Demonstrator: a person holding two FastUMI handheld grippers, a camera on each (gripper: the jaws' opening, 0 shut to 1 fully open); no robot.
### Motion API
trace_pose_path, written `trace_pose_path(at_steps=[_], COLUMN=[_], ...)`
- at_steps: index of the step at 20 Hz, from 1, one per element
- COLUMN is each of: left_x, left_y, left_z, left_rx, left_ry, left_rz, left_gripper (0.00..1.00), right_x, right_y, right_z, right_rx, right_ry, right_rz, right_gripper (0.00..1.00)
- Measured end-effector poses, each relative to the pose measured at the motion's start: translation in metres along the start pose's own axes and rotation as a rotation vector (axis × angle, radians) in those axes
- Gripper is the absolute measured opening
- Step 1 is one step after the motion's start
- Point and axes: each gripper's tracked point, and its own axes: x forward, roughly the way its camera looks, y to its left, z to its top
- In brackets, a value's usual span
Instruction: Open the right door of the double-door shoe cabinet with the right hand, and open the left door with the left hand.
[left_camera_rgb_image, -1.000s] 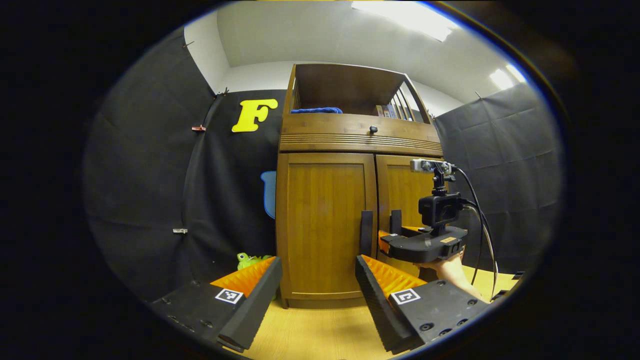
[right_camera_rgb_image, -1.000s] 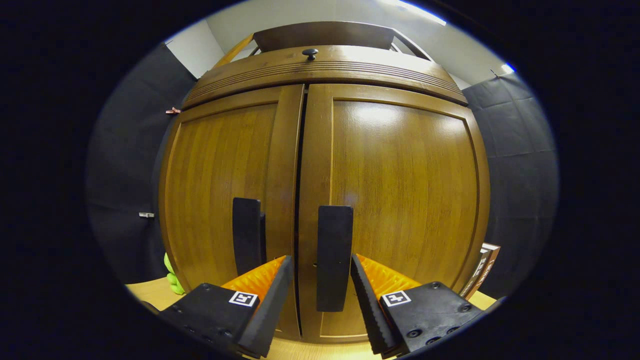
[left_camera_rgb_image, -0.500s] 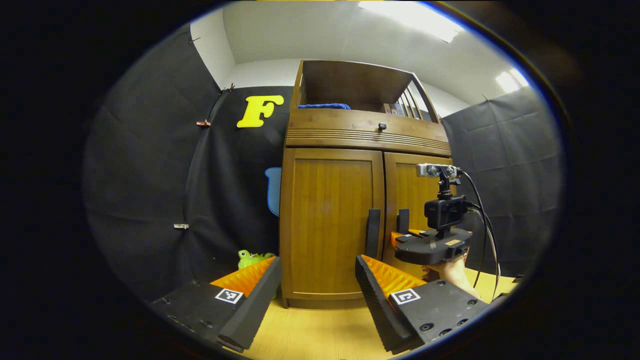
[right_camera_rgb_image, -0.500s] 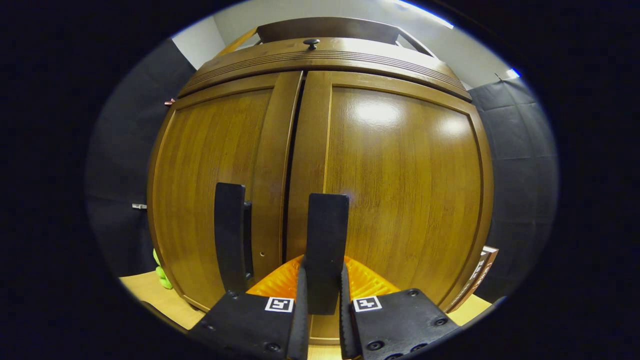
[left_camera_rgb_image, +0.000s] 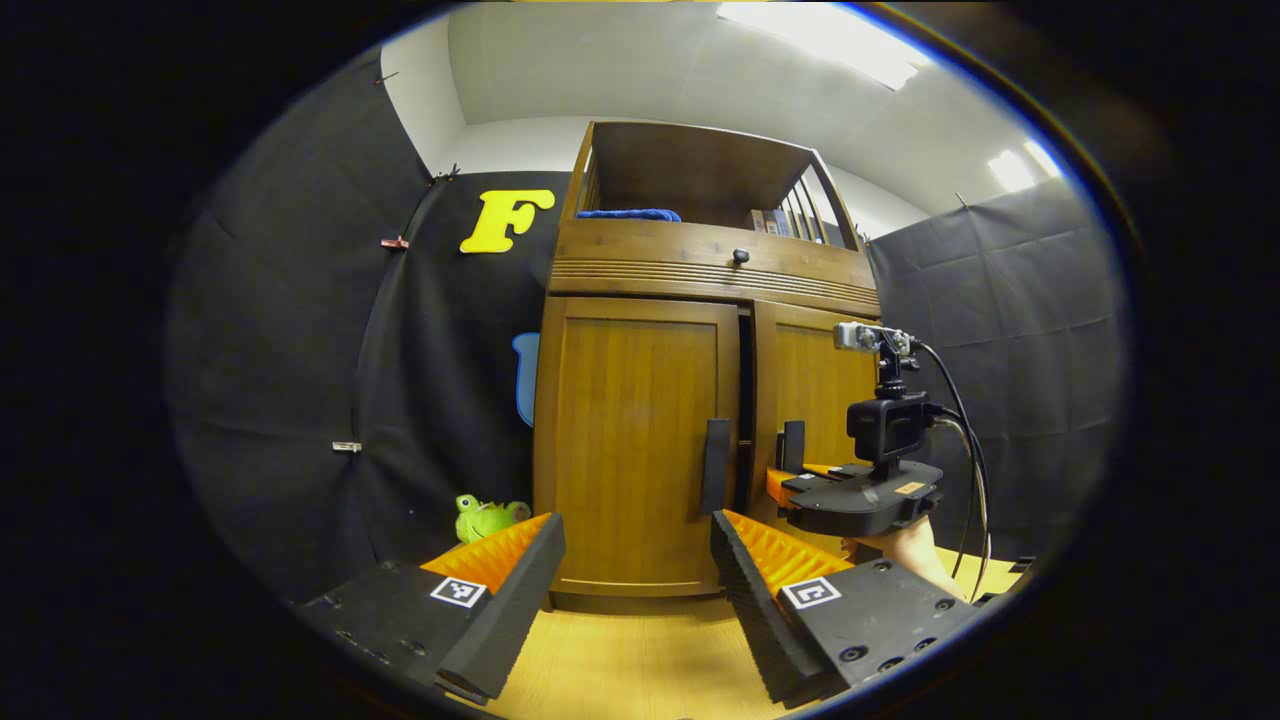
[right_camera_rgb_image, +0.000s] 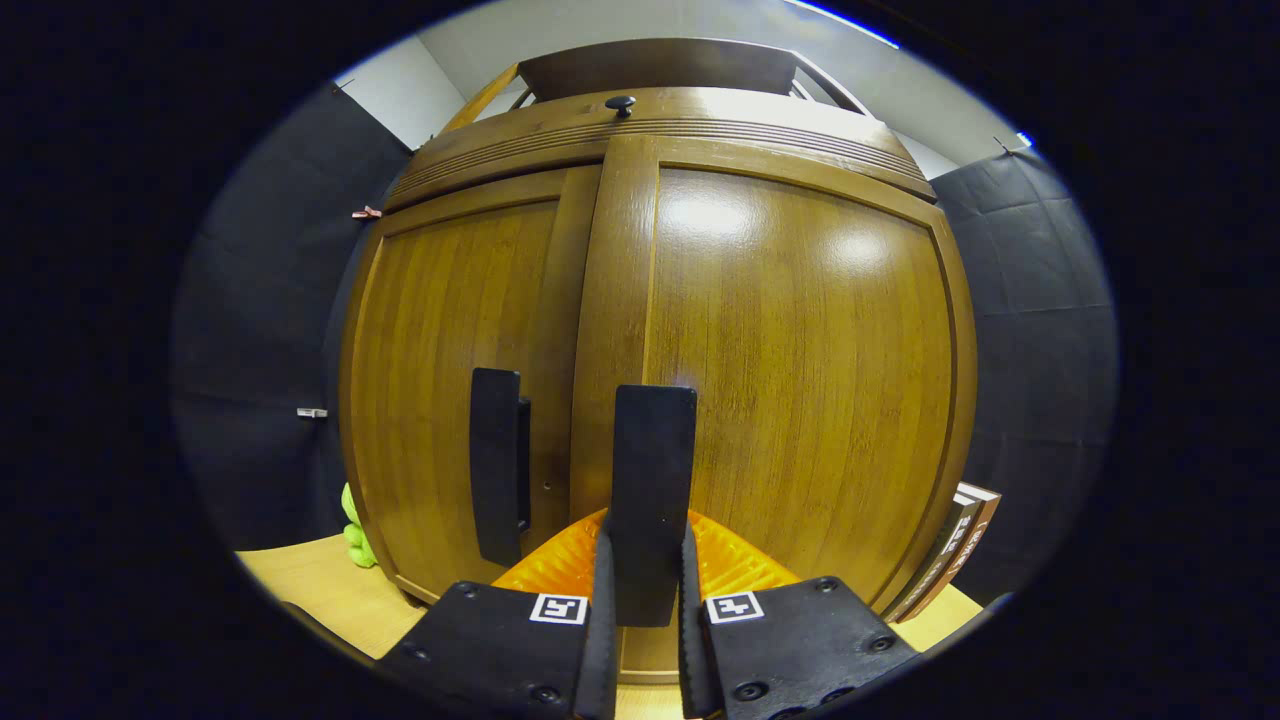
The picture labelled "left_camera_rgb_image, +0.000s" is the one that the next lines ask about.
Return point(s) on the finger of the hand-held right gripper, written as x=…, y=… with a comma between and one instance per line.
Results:
x=820, y=480

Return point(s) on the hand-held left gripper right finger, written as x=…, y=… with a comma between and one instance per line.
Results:
x=755, y=600

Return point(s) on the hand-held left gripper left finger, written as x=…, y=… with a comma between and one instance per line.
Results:
x=510, y=610

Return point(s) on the wooden shoe cabinet door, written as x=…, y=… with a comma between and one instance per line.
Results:
x=815, y=370
x=620, y=430

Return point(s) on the wooden double-door shoe cabinet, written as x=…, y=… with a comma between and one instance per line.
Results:
x=690, y=170

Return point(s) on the green frog toy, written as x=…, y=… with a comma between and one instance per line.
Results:
x=480, y=520

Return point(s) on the small ceiling light panel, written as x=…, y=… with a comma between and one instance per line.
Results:
x=1020, y=168

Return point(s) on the blue cloth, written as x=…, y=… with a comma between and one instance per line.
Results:
x=630, y=215

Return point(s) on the black backdrop cloth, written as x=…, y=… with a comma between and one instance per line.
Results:
x=300, y=350

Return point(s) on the large ceiling light panel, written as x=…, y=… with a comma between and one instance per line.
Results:
x=830, y=40

